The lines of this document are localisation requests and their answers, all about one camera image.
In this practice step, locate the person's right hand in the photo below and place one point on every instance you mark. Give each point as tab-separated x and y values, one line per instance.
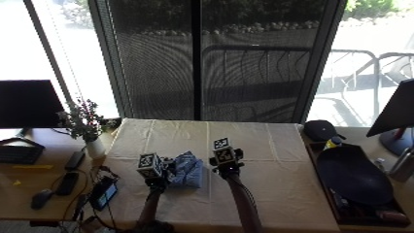
227	166

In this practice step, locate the person's left hand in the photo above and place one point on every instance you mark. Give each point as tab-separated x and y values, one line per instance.
158	173

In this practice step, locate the blue cloth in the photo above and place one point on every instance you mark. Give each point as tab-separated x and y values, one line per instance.
188	170

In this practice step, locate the white marker cube left glove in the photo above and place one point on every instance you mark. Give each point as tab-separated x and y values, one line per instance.
150	165

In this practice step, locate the white marker cube glove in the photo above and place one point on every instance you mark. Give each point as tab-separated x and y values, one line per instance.
223	151
150	165

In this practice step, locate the white marker cube right glove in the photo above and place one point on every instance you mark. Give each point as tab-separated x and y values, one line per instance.
223	151

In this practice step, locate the cream tablecloth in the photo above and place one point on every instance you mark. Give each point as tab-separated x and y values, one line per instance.
216	181

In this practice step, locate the smartphone with lit screen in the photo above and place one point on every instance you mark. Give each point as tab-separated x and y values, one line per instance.
103	193

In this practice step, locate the white vase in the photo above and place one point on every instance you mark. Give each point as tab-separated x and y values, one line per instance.
95	147

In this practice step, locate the black remote control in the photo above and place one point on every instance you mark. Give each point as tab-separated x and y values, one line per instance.
75	160

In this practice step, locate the black flat device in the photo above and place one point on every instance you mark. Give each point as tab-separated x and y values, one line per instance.
68	183

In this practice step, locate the purple flower bouquet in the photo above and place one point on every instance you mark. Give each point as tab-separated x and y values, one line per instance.
82	120

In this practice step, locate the black round pouch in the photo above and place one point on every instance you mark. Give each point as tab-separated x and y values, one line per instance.
320	130

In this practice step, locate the yellow capped bottle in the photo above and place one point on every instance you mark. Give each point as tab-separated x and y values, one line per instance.
333	142

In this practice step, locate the black computer mouse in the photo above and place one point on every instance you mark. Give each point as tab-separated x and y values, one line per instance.
42	198

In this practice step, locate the yellow pencil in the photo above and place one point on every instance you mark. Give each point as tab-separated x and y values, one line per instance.
32	167

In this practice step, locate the black oval tray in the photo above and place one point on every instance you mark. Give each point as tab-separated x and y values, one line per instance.
353	176

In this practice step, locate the black keyboard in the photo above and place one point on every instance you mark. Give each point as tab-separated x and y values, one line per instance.
18	154

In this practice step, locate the dark wooden box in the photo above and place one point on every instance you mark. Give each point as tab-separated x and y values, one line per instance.
367	213

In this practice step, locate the black computer monitor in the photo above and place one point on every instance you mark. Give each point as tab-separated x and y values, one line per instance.
27	103

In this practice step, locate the dark angled monitor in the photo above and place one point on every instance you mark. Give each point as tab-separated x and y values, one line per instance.
395	111

